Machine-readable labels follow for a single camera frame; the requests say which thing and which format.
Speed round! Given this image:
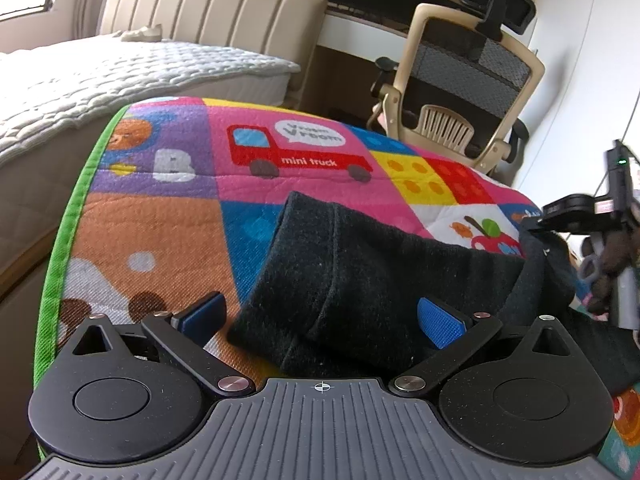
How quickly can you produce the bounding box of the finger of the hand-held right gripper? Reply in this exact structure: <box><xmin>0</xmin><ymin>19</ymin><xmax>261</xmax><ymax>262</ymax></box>
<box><xmin>517</xmin><ymin>211</ymin><xmax>551</xmax><ymax>234</ymax></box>

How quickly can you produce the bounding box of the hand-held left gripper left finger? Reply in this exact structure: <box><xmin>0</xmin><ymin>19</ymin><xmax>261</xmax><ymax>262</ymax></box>
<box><xmin>69</xmin><ymin>291</ymin><xmax>254</xmax><ymax>404</ymax></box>

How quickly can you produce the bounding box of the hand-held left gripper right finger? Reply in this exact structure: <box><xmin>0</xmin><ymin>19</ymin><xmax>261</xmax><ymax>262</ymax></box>
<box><xmin>392</xmin><ymin>297</ymin><xmax>574</xmax><ymax>401</ymax></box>

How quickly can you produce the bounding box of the black knit sweater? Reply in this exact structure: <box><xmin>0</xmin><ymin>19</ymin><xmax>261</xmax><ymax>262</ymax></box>
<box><xmin>227</xmin><ymin>191</ymin><xmax>640</xmax><ymax>396</ymax></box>

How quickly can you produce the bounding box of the beige mesh office chair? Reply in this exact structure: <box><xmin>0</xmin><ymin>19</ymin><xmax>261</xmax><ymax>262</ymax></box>
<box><xmin>367</xmin><ymin>0</ymin><xmax>546</xmax><ymax>181</ymax></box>

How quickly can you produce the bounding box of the colourful printed play mat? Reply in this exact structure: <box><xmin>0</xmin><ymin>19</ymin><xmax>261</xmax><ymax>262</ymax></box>
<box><xmin>31</xmin><ymin>96</ymin><xmax>640</xmax><ymax>478</ymax></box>

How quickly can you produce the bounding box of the bed with white quilted cover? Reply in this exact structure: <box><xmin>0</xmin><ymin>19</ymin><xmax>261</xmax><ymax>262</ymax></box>
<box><xmin>0</xmin><ymin>35</ymin><xmax>302</xmax><ymax>306</ymax></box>

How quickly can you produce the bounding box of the white desk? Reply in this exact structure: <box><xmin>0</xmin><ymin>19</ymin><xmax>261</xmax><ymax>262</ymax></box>
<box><xmin>320</xmin><ymin>2</ymin><xmax>416</xmax><ymax>42</ymax></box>

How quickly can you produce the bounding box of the small white object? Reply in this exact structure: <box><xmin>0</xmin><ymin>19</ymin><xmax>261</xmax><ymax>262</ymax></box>
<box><xmin>121</xmin><ymin>25</ymin><xmax>164</xmax><ymax>44</ymax></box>

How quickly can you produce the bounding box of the beige padded headboard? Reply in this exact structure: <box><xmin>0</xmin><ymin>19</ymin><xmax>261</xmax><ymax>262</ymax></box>
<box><xmin>100</xmin><ymin>0</ymin><xmax>329</xmax><ymax>111</ymax></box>

